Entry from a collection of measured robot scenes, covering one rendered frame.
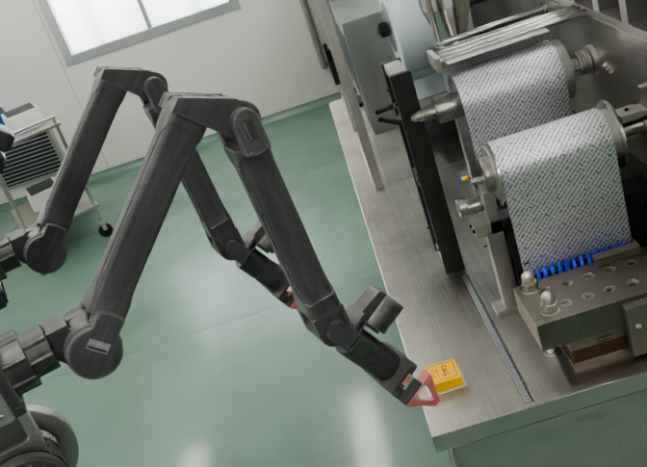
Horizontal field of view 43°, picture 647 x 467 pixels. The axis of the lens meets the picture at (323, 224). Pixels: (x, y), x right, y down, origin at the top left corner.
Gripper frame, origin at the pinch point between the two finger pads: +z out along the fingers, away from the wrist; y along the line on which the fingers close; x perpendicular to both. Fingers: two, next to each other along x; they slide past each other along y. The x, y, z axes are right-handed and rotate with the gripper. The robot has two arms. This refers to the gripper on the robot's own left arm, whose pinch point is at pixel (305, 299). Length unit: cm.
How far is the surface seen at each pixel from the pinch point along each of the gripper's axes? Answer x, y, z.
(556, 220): -44, -36, 16
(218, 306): 35, 231, 100
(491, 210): -39.3, -25.4, 9.1
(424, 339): -8.8, -16.6, 21.9
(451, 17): -85, 30, 3
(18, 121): 24, 429, -5
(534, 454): -3, -52, 31
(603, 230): -49, -40, 25
